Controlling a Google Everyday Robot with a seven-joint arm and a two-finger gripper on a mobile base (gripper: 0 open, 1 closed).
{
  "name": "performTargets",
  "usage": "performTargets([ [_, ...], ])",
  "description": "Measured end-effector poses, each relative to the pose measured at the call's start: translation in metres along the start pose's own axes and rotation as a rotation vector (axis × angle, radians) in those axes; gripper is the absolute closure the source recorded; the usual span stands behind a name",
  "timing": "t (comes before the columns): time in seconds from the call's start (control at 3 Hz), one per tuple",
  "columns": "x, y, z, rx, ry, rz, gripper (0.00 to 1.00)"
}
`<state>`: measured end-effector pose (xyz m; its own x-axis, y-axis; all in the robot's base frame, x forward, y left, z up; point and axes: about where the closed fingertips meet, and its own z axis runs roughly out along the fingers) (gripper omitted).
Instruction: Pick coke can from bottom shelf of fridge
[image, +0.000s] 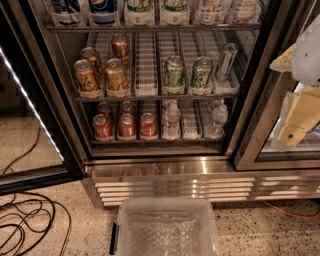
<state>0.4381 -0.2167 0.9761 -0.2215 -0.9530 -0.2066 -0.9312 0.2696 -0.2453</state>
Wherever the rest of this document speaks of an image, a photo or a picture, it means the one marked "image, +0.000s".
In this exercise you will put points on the green can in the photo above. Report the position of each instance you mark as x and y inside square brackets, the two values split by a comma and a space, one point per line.
[202, 69]
[174, 69]

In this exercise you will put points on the gold can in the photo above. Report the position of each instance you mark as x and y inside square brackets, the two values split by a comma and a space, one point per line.
[91, 54]
[116, 75]
[120, 47]
[85, 75]

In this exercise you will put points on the clear water bottle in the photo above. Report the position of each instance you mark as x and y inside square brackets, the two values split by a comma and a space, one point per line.
[170, 121]
[218, 113]

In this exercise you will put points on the gold can back left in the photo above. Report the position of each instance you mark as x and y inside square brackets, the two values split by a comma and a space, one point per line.
[91, 54]

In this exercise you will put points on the gold can front right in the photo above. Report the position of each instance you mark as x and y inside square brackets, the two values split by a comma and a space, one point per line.
[116, 75]

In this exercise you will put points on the gold can front left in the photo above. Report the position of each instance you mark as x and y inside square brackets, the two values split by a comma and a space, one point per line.
[85, 75]

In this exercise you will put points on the green label bottle right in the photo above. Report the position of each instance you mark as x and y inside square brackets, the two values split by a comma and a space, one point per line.
[174, 12]

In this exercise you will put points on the clear water bottle right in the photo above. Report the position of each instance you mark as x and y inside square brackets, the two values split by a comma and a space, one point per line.
[218, 113]

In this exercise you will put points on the stainless steel fridge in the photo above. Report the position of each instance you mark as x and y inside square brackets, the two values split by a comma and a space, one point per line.
[194, 165]

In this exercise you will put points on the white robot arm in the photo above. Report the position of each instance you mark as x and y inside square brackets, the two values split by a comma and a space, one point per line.
[305, 64]

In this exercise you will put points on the gold can back right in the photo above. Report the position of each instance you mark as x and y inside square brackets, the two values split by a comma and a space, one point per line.
[120, 47]

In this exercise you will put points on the closed right fridge door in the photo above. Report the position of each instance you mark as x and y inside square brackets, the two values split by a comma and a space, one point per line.
[263, 90]

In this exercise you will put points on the clear plastic bin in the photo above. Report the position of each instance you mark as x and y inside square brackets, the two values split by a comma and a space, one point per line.
[164, 227]

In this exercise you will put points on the green label bottle left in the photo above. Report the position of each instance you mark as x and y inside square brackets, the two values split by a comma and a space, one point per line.
[139, 12]

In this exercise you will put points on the white label bottle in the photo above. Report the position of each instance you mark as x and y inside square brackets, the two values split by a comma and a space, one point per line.
[242, 11]
[209, 12]

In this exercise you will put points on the white label bottle left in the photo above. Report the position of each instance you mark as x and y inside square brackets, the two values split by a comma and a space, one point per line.
[209, 12]

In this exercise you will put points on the green can right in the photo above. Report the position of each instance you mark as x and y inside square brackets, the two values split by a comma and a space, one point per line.
[202, 69]

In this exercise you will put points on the red coke can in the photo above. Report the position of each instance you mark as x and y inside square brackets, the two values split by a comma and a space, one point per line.
[127, 127]
[102, 126]
[148, 125]
[127, 107]
[105, 108]

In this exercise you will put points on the green label bottle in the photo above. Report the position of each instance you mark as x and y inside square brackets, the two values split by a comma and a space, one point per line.
[174, 12]
[139, 12]

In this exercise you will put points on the clear water bottle left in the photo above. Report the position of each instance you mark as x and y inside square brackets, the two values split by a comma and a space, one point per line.
[170, 121]

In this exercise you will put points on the blue pepsi bottle right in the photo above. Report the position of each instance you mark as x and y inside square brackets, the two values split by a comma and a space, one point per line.
[103, 12]

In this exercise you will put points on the blue pepsi bottle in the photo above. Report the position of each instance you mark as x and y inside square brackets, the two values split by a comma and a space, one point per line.
[103, 12]
[66, 12]

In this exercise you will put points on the blue pepsi bottle left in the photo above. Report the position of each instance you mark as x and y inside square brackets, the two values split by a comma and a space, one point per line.
[66, 12]

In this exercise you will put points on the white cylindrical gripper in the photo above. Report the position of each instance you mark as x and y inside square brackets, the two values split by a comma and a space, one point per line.
[308, 56]

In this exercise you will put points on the green can left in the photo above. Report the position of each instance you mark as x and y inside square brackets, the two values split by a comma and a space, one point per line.
[174, 69]

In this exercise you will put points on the white label bottle right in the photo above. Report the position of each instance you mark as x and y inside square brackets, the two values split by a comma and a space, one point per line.
[242, 11]

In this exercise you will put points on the open glass fridge door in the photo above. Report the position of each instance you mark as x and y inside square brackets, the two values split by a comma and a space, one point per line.
[39, 145]

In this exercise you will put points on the slim silver can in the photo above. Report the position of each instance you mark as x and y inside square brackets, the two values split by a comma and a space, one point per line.
[226, 59]

